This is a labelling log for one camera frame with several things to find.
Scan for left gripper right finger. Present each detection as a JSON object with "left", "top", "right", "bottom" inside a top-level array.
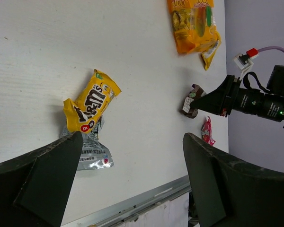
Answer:
[{"left": 183, "top": 133, "right": 284, "bottom": 227}]

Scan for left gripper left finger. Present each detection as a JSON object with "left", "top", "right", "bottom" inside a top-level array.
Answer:
[{"left": 0, "top": 132, "right": 83, "bottom": 227}]

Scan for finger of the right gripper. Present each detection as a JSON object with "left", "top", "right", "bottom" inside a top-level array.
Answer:
[{"left": 190, "top": 75, "right": 234, "bottom": 116}]

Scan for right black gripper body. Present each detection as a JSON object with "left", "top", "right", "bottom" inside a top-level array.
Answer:
[{"left": 223, "top": 75, "right": 264, "bottom": 116}]

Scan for brown chocolate bar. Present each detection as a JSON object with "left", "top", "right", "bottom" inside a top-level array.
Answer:
[{"left": 179, "top": 84, "right": 207, "bottom": 119}]

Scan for pink snack packet front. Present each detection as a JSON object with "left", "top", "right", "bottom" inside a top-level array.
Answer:
[{"left": 201, "top": 116, "right": 215, "bottom": 146}]

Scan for yellow M&M's packet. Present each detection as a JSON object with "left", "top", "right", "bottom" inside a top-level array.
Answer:
[{"left": 63, "top": 70, "right": 121, "bottom": 134}]

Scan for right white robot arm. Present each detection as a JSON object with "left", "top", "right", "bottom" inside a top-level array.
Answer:
[{"left": 190, "top": 65, "right": 284, "bottom": 128}]

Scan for large orange candy bag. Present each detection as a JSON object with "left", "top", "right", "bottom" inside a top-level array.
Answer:
[{"left": 167, "top": 0, "right": 218, "bottom": 54}]

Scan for small yellow snack bar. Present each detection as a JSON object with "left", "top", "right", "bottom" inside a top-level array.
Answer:
[{"left": 201, "top": 32, "right": 222, "bottom": 70}]

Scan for silver foil snack packet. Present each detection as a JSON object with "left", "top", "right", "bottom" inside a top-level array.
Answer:
[{"left": 59, "top": 115, "right": 115, "bottom": 171}]

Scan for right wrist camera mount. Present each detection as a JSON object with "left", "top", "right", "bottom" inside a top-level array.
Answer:
[{"left": 233, "top": 48, "right": 258, "bottom": 78}]

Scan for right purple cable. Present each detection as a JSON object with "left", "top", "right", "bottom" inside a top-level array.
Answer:
[{"left": 257, "top": 46, "right": 284, "bottom": 66}]

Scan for aluminium frame rail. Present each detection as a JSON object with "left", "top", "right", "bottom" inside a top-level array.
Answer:
[{"left": 64, "top": 175, "right": 191, "bottom": 227}]

